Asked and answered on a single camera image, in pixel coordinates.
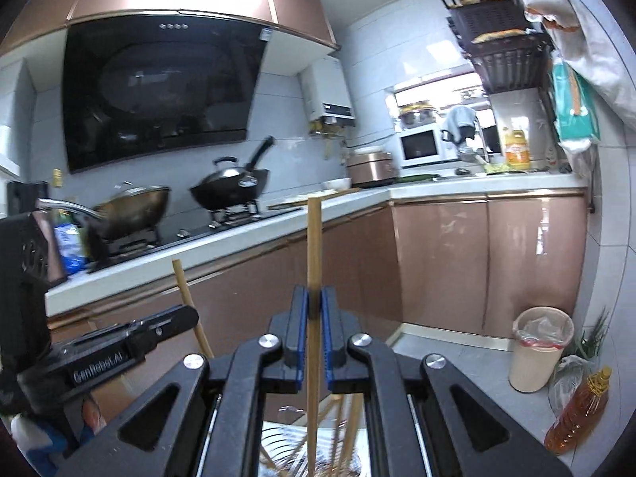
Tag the black wall shelf rack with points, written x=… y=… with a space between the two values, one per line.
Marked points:
x=497 y=22

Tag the black gas stove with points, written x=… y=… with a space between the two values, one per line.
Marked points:
x=198 y=231

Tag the black glass range hood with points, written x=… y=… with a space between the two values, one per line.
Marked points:
x=159 y=89

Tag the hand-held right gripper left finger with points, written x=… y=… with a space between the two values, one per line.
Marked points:
x=298 y=343

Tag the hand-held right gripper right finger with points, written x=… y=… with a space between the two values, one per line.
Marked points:
x=327 y=343

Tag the brown rice cooker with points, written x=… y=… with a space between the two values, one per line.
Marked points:
x=370 y=169

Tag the amber oil bottle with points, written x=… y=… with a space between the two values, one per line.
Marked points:
x=576 y=417

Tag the beige trash bin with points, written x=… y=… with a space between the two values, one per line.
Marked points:
x=534 y=362

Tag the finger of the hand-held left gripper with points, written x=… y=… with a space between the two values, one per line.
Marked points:
x=166 y=328

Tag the white microwave oven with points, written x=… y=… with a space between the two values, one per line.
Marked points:
x=420 y=146

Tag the metal wok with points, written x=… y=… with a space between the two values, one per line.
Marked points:
x=134 y=203

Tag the brown kitchen cabinet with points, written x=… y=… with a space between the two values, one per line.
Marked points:
x=437 y=258

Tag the white water heater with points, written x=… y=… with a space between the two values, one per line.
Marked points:
x=325 y=84

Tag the grey blue cloth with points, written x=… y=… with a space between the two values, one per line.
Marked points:
x=459 y=119

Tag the black frying pan with lid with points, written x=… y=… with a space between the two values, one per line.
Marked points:
x=228 y=189

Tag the blue dish soap bottle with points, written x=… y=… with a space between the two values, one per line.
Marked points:
x=69 y=253

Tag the green packet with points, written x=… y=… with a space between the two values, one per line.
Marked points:
x=571 y=109

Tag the plastic bag with green onions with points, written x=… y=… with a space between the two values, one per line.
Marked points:
x=571 y=372

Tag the yellow cooking oil bottle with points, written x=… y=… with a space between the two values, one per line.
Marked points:
x=516 y=154

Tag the metal pots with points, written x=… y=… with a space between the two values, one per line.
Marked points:
x=417 y=117

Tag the white hanging plastic bags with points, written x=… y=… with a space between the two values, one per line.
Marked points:
x=586 y=49

